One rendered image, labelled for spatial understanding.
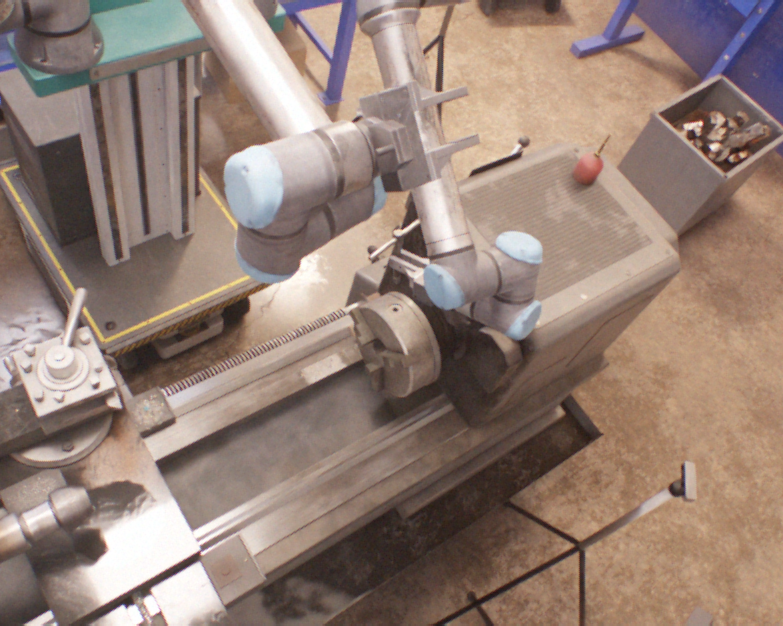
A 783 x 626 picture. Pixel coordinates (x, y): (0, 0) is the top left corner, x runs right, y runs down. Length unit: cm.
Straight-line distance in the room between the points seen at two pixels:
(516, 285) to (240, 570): 92
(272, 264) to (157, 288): 182
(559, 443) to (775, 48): 303
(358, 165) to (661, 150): 297
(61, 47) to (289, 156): 103
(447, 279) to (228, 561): 87
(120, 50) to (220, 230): 116
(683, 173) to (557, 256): 200
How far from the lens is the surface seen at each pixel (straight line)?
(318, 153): 91
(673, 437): 347
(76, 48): 187
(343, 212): 103
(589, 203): 200
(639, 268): 194
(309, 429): 212
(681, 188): 382
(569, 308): 177
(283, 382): 205
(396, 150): 90
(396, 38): 140
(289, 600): 231
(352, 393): 218
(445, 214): 135
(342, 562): 235
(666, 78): 511
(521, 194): 193
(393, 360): 176
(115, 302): 278
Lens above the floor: 267
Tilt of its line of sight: 56 degrees down
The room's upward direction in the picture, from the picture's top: 24 degrees clockwise
